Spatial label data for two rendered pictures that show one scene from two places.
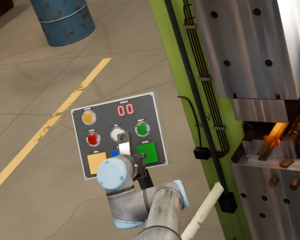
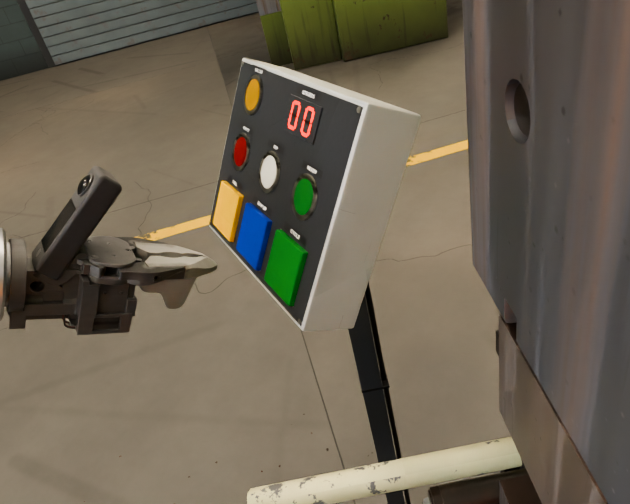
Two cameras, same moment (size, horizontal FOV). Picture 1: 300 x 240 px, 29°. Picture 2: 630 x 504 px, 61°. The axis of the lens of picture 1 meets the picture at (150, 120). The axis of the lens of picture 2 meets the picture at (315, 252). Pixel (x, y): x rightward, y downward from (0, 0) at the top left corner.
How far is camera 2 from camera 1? 1.79 m
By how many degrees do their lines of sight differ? 44
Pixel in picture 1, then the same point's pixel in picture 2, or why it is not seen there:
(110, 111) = (281, 104)
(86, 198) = not seen: hidden behind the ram
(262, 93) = (617, 483)
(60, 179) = not seen: hidden behind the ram
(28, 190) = (442, 186)
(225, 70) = (504, 151)
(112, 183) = not seen: outside the picture
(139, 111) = (320, 143)
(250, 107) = (546, 447)
